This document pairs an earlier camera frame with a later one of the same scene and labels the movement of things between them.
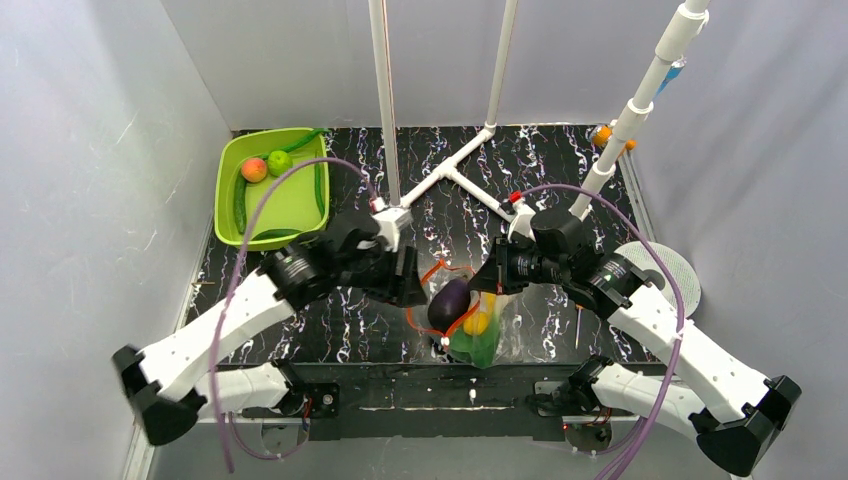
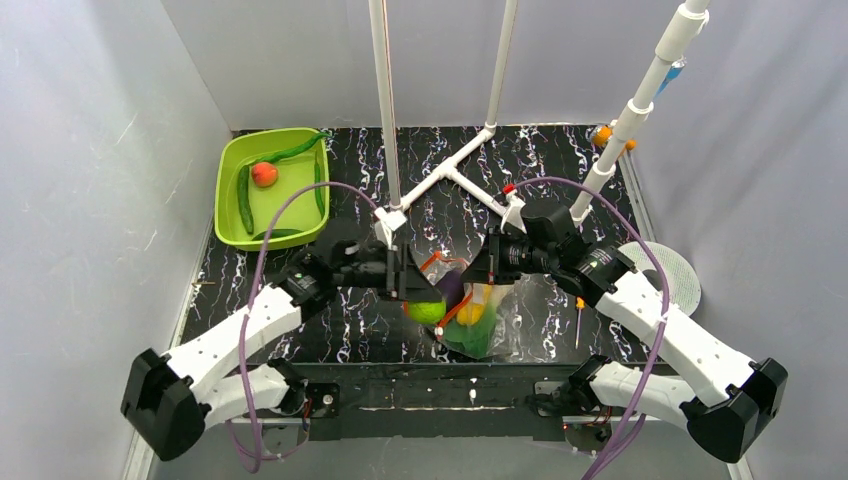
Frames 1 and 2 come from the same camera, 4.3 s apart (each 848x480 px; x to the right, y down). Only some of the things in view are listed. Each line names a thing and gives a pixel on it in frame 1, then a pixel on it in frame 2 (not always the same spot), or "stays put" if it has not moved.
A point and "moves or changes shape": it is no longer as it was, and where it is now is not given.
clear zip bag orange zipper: [471, 320] stays put
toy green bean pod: [320, 186] stays put
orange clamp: [602, 135] stays put
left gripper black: [403, 279] stays put
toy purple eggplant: [449, 304] moves or changes shape
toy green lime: [279, 162] → [427, 312]
